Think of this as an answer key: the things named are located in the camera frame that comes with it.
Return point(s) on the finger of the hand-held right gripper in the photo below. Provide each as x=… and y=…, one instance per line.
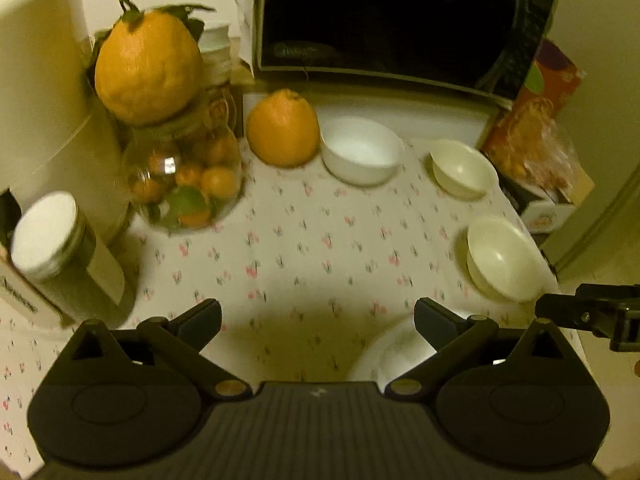
x=575, y=311

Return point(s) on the cream bowl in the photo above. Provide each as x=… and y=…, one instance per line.
x=465, y=170
x=505, y=260

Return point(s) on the white bowl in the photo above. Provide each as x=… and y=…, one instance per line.
x=362, y=152

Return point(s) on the red label jar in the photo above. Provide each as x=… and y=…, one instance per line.
x=234, y=107

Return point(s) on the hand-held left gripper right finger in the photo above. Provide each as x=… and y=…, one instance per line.
x=432, y=322

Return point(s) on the black microwave oven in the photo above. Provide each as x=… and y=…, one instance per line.
x=390, y=20

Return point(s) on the black and white cardboard box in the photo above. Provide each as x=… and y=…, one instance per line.
x=542, y=216

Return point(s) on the cherry print tablecloth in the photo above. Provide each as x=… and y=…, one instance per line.
x=300, y=240

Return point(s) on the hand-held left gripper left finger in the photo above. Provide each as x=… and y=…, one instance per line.
x=202, y=322

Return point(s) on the white plate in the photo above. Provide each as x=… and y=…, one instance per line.
x=385, y=355

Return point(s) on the white microwave stand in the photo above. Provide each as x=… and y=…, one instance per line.
x=400, y=110

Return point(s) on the cream air fryer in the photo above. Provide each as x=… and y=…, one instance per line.
x=35, y=85

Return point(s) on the large orange with leaves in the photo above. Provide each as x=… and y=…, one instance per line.
x=147, y=70

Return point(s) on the white-lidded jar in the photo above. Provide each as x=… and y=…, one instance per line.
x=75, y=282

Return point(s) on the plastic bag of oranges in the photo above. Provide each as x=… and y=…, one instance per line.
x=525, y=135

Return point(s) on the glass jar of small oranges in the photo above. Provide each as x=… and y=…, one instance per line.
x=185, y=180

